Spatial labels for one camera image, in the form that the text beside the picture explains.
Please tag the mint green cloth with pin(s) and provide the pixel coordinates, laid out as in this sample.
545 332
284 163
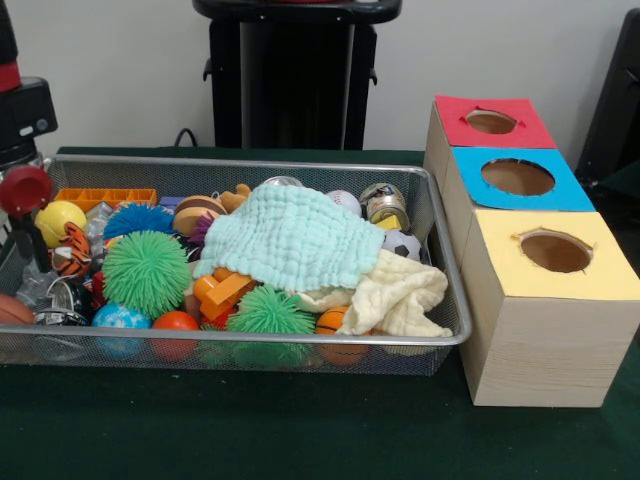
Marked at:
295 240

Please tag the black and white soccer ball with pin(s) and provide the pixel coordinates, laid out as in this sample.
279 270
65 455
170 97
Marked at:
404 246

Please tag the cream cloth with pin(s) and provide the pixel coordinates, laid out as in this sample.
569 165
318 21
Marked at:
400 300

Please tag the blue spiky rubber ball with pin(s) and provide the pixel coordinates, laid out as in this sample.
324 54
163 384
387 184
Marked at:
137 220

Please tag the white toy baseball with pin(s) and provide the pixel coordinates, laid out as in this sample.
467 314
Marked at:
346 201

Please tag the orange striped tiger plush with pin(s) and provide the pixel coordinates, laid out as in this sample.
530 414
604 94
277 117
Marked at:
72 252

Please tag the wooden box with three holes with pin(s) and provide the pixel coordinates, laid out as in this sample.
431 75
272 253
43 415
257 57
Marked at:
550 350

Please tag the orange toy building block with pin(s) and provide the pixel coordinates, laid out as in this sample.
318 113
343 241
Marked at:
110 196
225 295

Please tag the dark green tablecloth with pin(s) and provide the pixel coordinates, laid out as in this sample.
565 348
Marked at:
627 182
300 430

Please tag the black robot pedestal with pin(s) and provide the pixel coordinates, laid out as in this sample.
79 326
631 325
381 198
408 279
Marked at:
300 75

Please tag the silver mesh bin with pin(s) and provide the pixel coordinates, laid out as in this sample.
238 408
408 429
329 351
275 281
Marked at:
390 362

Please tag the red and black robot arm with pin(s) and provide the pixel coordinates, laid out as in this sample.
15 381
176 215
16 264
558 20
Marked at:
20 115

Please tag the yellow ball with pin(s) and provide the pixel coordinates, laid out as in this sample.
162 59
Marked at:
62 217

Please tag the green spiky rubber ball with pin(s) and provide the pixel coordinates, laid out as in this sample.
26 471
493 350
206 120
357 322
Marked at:
270 312
146 274

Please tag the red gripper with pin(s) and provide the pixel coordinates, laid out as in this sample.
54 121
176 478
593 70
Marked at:
25 192

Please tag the black can with silver top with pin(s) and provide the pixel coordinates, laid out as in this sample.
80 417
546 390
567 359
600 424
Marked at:
75 299

